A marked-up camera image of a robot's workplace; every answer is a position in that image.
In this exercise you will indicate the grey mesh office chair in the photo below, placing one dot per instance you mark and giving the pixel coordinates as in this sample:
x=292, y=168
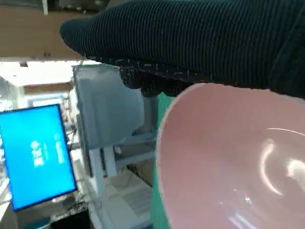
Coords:
x=107, y=107

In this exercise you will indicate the monitor with blue screen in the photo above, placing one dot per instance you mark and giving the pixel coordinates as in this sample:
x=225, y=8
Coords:
x=35, y=155

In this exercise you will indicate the green cutting mat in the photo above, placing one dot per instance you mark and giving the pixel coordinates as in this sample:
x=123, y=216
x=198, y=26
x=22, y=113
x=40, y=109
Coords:
x=157, y=205

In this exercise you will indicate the pink bowl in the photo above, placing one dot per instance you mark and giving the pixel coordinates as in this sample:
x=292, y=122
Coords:
x=226, y=155

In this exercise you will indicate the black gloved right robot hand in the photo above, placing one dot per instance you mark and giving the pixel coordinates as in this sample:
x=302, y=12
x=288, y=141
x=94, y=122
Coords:
x=190, y=35

